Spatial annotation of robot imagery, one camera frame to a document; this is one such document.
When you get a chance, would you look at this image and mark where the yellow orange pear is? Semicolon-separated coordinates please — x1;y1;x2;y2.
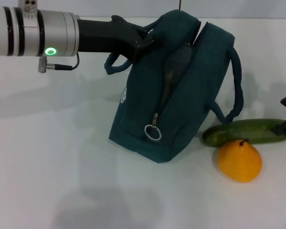
216;138;264;184

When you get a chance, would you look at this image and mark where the silver zipper pull ring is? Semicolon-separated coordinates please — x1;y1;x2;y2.
144;113;163;143

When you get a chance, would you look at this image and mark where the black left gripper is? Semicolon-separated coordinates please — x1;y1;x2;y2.
76;15;158;63

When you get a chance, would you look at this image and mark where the left arm connector cable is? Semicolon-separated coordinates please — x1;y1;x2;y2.
37;52;81;73

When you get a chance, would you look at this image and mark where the green cucumber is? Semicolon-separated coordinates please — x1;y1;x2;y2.
202;118;286;147

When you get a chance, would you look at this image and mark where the teal fabric zipper bag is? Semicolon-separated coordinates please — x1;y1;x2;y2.
103;9;244;164

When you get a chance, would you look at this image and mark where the clear container with blue rim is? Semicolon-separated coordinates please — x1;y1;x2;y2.
162;46;194;102

